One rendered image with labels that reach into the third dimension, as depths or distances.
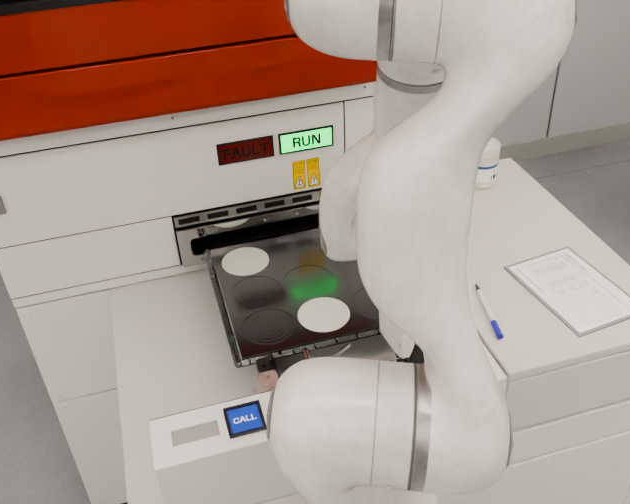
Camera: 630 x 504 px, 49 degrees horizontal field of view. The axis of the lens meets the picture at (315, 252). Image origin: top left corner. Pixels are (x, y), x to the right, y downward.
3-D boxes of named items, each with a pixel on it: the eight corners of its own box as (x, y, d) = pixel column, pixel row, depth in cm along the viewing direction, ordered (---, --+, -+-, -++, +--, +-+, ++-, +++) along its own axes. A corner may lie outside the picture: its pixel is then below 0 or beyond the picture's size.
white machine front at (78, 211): (15, 301, 152) (-50, 135, 128) (369, 229, 168) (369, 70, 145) (14, 310, 149) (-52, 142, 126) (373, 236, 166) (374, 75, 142)
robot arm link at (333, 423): (438, 588, 73) (469, 438, 59) (263, 568, 75) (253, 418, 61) (435, 490, 83) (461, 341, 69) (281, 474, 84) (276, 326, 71)
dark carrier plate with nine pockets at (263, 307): (210, 252, 151) (210, 249, 151) (361, 221, 158) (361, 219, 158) (242, 360, 124) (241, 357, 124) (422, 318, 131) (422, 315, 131)
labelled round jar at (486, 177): (458, 176, 158) (461, 138, 153) (486, 170, 160) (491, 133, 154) (472, 191, 153) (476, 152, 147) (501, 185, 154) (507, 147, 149)
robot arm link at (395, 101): (324, 100, 74) (327, 280, 97) (469, 80, 76) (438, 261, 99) (308, 53, 80) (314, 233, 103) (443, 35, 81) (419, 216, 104)
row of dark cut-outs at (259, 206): (175, 226, 150) (173, 216, 149) (368, 189, 159) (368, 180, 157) (175, 228, 150) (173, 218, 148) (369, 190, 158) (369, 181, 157)
